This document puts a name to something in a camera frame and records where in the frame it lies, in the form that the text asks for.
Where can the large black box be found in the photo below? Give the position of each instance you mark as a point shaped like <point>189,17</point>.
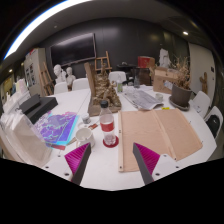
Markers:
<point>45,108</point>

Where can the small black box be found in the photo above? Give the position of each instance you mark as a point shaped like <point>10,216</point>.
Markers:
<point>29,103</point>

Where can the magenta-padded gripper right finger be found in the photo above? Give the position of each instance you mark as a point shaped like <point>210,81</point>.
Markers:
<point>147,160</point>

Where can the long ceiling light strip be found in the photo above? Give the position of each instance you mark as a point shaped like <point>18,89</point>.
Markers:
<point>36,21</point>

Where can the flat round red coaster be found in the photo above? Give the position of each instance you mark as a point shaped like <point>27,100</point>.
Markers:
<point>115,144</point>

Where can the white canvas on wooden frame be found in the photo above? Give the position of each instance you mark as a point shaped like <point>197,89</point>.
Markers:
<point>26,140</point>

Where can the small wooden easel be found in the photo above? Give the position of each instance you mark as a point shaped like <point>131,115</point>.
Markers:
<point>103,61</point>

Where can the white chair with black bag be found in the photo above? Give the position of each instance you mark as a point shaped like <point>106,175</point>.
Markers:
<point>213,121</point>

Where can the purple iridescent painting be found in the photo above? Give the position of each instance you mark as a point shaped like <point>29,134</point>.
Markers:
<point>58,128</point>

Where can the clear bottle with red label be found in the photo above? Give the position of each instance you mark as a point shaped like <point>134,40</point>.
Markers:
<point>107,126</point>

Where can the red box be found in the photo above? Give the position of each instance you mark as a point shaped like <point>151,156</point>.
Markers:
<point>145,62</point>

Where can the small white plaster bust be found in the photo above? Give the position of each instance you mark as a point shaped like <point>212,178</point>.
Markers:
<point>70,78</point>

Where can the small grey cup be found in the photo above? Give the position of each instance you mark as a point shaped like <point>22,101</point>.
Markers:
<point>159,97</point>

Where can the white plastic chair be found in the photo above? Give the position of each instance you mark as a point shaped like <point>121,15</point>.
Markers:
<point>117,76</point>
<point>201,103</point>
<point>60,88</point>
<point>80,84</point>

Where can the white plaster models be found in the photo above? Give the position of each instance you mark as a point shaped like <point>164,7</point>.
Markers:
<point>15,95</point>

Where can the green spray bottle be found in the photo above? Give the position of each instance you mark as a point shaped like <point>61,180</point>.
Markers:
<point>119,86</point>

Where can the large white plaster bust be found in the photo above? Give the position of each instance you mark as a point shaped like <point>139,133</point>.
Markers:
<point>59,73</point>

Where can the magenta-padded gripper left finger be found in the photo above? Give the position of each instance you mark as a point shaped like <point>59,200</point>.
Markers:
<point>77,160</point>

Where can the dark wall screen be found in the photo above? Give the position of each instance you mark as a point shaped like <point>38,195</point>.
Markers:
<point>73,50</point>

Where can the tan wooden drawing board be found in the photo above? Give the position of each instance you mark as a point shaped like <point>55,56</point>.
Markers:
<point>150,133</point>

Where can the wooden wall figure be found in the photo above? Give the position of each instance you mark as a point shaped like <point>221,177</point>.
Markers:
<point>203,82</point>

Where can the folded newspaper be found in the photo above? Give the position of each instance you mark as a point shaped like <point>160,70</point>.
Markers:
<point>141,99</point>

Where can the white cabinet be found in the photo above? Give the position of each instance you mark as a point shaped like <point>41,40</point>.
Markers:
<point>33,70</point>

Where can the brown carved wooden sculpture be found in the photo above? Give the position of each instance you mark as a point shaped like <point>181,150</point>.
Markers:
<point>105,93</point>

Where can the dried plant in grey pot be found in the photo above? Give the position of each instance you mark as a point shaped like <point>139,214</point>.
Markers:
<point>180,95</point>

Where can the white plaster statue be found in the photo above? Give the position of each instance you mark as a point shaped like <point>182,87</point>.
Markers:
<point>164,58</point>

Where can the white ceramic mug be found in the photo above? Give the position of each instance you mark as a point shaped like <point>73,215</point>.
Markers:
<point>84,137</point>

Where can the tall wooden easel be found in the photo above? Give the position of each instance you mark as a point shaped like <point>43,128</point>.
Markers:
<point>45,80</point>

